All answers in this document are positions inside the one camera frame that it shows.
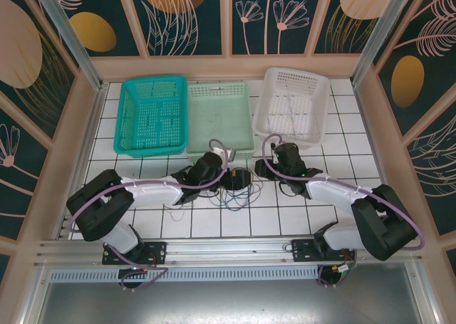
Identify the aluminium side rail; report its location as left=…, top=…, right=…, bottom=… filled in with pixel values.
left=55, top=83, right=110, bottom=241

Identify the grey slotted cable duct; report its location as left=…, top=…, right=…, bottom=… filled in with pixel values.
left=48, top=268, right=323, bottom=283

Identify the white plastic basket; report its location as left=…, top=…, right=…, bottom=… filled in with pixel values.
left=251, top=66, right=332, bottom=149

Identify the lilac arm cable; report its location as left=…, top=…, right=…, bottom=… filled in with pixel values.
left=261, top=134, right=427, bottom=289
left=70, top=138, right=229, bottom=291

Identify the lilac left arm cable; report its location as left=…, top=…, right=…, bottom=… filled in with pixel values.
left=70, top=138, right=229, bottom=291

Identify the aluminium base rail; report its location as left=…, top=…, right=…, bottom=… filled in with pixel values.
left=33, top=235, right=425, bottom=268

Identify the teal plastic basket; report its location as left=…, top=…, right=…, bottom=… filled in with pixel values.
left=113, top=75, right=190, bottom=160

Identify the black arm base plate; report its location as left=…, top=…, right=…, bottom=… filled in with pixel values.
left=291, top=238, right=357, bottom=264
left=102, top=241, right=168, bottom=266

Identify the thin purple cable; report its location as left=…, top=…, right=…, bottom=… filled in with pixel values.
left=213, top=181, right=243, bottom=204

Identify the grey metal panel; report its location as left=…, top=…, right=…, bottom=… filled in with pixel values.
left=21, top=281, right=439, bottom=324

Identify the aluminium corner post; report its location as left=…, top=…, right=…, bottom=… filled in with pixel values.
left=30, top=0, right=110, bottom=92
left=351, top=0, right=416, bottom=88

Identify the lilac right arm cable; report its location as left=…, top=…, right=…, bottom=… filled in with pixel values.
left=261, top=134, right=427, bottom=289

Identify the light green plastic basket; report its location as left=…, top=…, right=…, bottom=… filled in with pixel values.
left=185, top=81, right=257, bottom=163

